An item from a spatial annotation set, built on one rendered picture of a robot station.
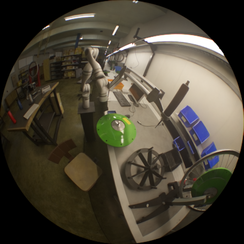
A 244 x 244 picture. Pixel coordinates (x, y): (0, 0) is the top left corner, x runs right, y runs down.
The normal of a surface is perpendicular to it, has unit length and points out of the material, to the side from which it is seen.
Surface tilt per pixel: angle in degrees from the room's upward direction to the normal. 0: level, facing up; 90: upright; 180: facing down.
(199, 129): 90
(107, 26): 90
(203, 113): 90
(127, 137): 21
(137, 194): 0
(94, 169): 0
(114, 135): 14
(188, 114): 90
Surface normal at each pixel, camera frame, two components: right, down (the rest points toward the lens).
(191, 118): -0.94, 0.00
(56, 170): 0.26, -0.66
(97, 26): 0.22, 0.76
